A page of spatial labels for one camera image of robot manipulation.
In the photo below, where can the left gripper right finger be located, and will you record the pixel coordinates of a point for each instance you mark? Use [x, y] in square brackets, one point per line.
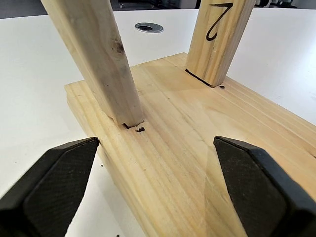
[261, 190]

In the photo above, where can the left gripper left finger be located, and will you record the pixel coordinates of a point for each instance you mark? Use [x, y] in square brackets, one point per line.
[47, 187]

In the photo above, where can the wooden seat board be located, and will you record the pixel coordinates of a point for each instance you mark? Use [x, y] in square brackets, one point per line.
[177, 153]

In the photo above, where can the wooden leg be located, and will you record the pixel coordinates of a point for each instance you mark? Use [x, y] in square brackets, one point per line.
[98, 59]
[217, 42]

